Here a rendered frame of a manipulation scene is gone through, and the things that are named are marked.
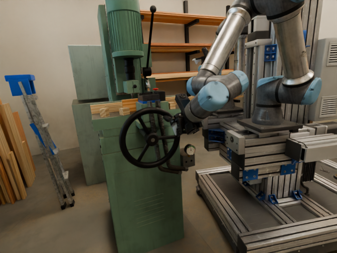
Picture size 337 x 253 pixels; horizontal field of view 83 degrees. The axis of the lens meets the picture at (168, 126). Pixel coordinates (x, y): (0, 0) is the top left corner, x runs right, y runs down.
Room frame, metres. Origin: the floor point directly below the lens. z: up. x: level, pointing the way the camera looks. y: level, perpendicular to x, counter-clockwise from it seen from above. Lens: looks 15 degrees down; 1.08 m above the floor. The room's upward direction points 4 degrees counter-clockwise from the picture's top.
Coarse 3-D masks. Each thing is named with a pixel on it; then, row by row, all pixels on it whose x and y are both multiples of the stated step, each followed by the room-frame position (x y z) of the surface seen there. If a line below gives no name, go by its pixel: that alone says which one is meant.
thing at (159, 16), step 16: (144, 16) 3.30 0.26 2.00; (160, 16) 3.35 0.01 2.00; (176, 16) 3.40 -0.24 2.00; (192, 16) 3.49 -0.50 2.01; (208, 16) 3.60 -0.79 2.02; (160, 48) 3.29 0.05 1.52; (176, 48) 3.41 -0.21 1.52; (192, 48) 3.54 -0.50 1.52; (208, 48) 3.67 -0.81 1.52; (160, 80) 3.23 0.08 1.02; (176, 80) 3.35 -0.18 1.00; (240, 96) 4.18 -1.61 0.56
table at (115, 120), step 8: (176, 104) 1.24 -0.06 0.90; (112, 112) 1.08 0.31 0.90; (176, 112) 1.07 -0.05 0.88; (96, 120) 0.92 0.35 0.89; (104, 120) 0.94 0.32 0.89; (112, 120) 0.95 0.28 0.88; (120, 120) 0.96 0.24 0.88; (136, 120) 0.97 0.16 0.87; (96, 128) 0.92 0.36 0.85; (104, 128) 0.93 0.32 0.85; (112, 128) 0.95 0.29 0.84
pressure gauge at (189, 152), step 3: (189, 144) 1.05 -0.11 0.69; (186, 147) 1.04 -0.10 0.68; (189, 147) 1.03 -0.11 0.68; (192, 147) 1.04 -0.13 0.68; (186, 150) 1.02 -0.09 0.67; (189, 150) 1.03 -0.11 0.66; (192, 150) 1.04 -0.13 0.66; (195, 150) 1.04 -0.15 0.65; (186, 153) 1.04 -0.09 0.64; (189, 153) 1.03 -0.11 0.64; (192, 153) 1.04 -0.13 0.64; (189, 156) 1.05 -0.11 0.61
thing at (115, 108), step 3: (192, 96) 1.29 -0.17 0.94; (165, 99) 1.22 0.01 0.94; (168, 99) 1.23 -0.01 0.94; (171, 99) 1.23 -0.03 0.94; (174, 99) 1.24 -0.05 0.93; (105, 105) 1.10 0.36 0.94; (108, 105) 1.10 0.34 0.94; (111, 105) 1.10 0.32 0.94; (114, 105) 1.11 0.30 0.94; (117, 105) 1.11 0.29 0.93; (120, 105) 1.12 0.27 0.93; (111, 108) 1.10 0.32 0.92; (114, 108) 1.11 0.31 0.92; (117, 108) 1.11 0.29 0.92; (111, 111) 1.10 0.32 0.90; (114, 111) 1.10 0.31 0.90
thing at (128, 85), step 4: (132, 80) 1.18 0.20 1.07; (136, 80) 1.12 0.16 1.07; (124, 84) 1.17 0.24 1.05; (128, 84) 1.10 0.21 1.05; (132, 84) 1.11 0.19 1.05; (136, 84) 1.12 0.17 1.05; (124, 88) 1.18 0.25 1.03; (128, 88) 1.10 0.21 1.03; (132, 88) 1.11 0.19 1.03; (136, 88) 1.11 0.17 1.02; (128, 92) 1.10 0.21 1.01; (132, 92) 1.11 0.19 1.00; (136, 92) 1.11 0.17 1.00
